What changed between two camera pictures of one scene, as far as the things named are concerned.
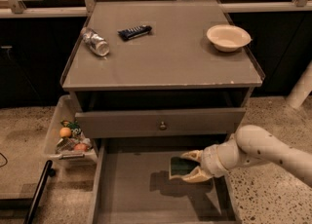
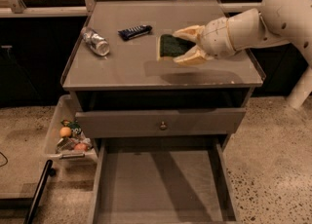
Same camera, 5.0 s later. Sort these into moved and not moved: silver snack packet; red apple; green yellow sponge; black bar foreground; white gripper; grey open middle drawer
Moved: green yellow sponge; white gripper
Not moved: red apple; grey open middle drawer; silver snack packet; black bar foreground
